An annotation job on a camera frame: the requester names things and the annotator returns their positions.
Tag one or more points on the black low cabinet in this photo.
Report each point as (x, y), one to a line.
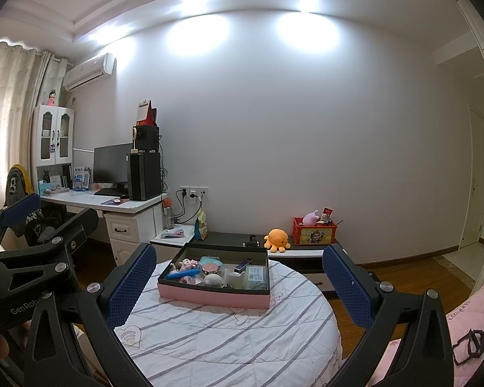
(306, 260)

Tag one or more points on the black speaker box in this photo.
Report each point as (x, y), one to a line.
(147, 139)

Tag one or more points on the small dark box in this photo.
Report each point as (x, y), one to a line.
(243, 268)

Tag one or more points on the white door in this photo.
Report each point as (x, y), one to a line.
(476, 177)

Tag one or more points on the rose gold jar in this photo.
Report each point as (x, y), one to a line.
(211, 268)

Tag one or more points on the blue highlighter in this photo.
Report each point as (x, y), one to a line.
(181, 275)

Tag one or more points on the white air conditioner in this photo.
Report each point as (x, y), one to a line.
(88, 72)

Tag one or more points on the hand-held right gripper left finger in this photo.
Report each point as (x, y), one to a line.
(133, 286)

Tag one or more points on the black computer tower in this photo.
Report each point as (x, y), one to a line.
(145, 177)

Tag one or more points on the small black device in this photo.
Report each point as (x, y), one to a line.
(251, 242)

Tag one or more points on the black office chair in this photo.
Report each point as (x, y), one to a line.
(52, 221)

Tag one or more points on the wall power outlet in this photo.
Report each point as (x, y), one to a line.
(193, 192)

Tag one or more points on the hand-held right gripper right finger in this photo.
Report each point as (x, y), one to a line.
(347, 286)

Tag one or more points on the pink doll figure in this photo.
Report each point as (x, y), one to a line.
(51, 98)

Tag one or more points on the teal brush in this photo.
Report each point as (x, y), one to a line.
(209, 258)

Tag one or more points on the beige curtain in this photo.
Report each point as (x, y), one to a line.
(8, 121)

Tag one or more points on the pink storage box black rim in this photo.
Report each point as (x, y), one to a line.
(213, 296)

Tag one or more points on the black yellow jacket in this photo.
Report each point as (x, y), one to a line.
(18, 185)

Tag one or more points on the orange-capped bottle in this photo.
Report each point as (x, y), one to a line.
(168, 215)

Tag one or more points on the red crate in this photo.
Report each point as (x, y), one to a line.
(314, 234)

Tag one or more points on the pink pillow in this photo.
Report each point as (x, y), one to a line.
(468, 306)

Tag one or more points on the black eyeglasses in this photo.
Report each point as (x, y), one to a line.
(470, 346)

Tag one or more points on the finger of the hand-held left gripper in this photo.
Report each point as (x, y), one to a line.
(74, 225)
(22, 207)

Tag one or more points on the pink plush toy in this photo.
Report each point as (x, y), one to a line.
(310, 218)

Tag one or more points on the black monitor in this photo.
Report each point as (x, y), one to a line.
(113, 165)

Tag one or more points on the black keyboard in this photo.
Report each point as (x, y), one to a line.
(111, 192)

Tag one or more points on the clear plastic box blue cloth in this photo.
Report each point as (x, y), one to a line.
(255, 278)

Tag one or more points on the white desk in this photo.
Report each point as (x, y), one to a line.
(125, 217)

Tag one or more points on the white wall cabinet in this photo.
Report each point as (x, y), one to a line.
(52, 137)

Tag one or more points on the pink block toy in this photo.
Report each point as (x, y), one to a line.
(191, 264)

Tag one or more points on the orange octopus plush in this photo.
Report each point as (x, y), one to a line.
(277, 241)

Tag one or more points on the blue boxes on desk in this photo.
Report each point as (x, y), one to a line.
(81, 177)

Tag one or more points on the snack bag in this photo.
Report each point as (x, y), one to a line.
(202, 225)

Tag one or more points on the small doll figurine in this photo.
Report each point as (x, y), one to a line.
(176, 265)

